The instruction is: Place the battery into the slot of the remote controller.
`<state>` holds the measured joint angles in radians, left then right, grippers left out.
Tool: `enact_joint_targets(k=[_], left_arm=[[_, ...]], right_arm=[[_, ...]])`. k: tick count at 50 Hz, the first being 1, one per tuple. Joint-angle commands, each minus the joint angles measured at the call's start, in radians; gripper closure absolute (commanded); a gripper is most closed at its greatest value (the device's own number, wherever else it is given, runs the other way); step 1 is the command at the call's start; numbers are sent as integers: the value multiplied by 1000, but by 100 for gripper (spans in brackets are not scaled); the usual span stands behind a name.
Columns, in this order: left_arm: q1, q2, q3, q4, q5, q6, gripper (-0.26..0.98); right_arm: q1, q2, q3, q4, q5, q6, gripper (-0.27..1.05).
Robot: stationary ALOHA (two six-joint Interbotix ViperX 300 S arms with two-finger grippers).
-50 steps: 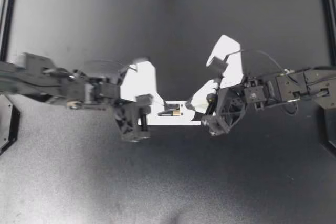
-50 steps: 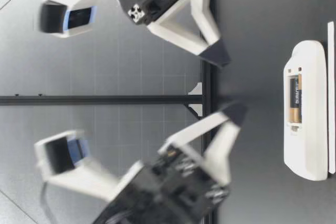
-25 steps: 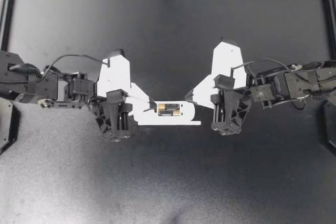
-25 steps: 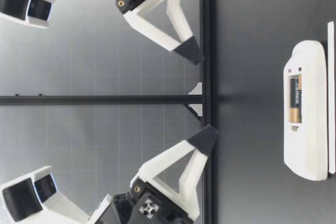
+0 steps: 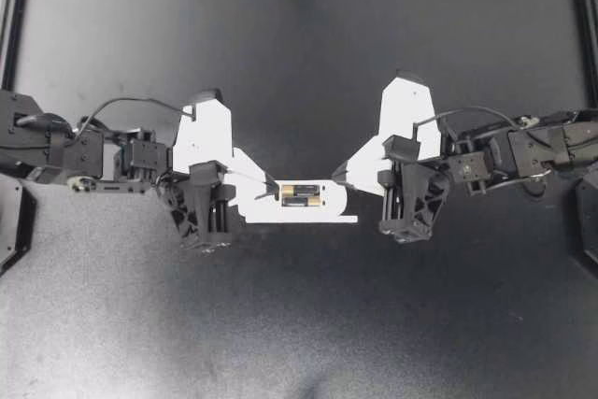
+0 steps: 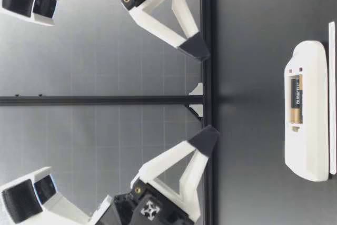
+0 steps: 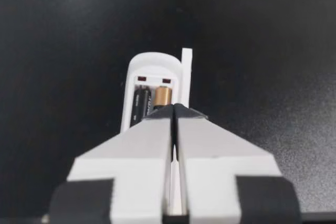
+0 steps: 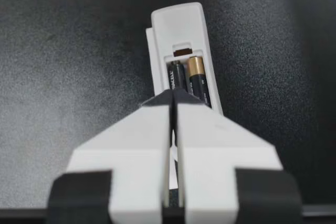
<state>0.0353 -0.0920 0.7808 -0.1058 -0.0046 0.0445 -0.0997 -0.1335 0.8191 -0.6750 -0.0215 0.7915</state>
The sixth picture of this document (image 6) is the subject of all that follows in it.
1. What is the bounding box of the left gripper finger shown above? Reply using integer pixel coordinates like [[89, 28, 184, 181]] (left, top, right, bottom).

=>
[[130, 124, 221, 225]]

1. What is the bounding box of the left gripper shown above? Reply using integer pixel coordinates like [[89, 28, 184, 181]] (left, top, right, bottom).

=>
[[91, 180, 161, 225]]

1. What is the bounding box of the black and gold battery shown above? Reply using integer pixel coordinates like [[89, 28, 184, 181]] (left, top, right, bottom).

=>
[[290, 75, 303, 124]]

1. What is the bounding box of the white remote control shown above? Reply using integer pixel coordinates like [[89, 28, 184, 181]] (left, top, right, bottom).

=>
[[284, 40, 330, 182]]

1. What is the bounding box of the black frame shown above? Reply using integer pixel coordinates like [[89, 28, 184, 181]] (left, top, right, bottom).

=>
[[0, 0, 217, 225]]

